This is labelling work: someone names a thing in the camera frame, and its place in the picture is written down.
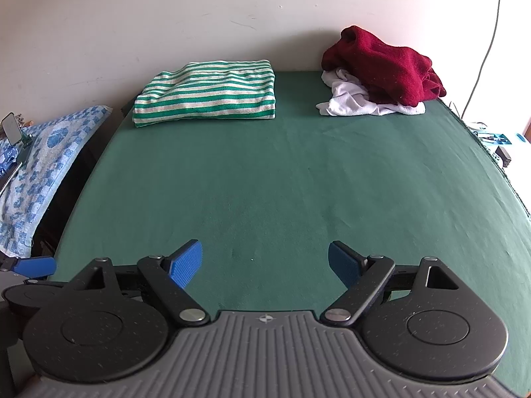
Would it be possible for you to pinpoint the red knitted sweater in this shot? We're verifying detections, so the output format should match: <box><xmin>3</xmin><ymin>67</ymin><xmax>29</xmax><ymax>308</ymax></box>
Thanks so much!
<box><xmin>321</xmin><ymin>25</ymin><xmax>448</xmax><ymax>107</ymax></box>

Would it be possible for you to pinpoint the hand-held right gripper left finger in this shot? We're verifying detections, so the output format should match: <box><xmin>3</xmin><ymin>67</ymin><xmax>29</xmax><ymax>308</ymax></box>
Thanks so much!
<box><xmin>66</xmin><ymin>239</ymin><xmax>208</xmax><ymax>327</ymax></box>

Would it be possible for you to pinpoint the dark power adapter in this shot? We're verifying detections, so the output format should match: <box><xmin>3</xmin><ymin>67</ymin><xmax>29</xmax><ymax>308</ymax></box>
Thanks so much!
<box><xmin>492</xmin><ymin>145</ymin><xmax>515</xmax><ymax>168</ymax></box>

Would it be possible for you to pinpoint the grey device on green stand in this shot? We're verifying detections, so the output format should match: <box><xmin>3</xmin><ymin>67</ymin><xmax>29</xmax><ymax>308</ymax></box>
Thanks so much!
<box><xmin>1</xmin><ymin>113</ymin><xmax>34</xmax><ymax>150</ymax></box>

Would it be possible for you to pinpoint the green white striped folded garment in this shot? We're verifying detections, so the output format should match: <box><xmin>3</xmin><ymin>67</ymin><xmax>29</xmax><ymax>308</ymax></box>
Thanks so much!
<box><xmin>132</xmin><ymin>60</ymin><xmax>277</xmax><ymax>128</ymax></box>

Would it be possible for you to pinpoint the thin wall cable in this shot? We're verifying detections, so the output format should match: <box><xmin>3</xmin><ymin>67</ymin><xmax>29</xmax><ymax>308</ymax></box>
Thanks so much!
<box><xmin>462</xmin><ymin>0</ymin><xmax>509</xmax><ymax>121</ymax></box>

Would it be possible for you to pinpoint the white crumpled garment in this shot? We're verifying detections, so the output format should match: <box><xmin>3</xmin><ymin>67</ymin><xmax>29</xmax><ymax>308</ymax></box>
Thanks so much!
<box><xmin>316</xmin><ymin>67</ymin><xmax>426</xmax><ymax>117</ymax></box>

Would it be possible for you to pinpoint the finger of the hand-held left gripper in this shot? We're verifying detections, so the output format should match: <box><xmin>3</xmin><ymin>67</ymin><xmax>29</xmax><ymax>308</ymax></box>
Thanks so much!
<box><xmin>0</xmin><ymin>255</ymin><xmax>57</xmax><ymax>279</ymax></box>

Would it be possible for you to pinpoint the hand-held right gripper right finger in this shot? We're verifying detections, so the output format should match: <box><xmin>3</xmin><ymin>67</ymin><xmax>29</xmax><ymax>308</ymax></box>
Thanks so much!
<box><xmin>321</xmin><ymin>240</ymin><xmax>469</xmax><ymax>325</ymax></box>

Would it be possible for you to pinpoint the blue printed packet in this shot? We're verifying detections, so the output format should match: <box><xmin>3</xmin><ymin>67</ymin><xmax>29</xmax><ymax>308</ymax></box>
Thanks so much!
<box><xmin>475</xmin><ymin>129</ymin><xmax>512</xmax><ymax>145</ymax></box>

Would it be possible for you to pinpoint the blue floral towel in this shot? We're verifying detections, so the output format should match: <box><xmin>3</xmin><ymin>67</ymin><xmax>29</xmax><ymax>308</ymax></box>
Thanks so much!
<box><xmin>0</xmin><ymin>105</ymin><xmax>113</xmax><ymax>258</ymax></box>

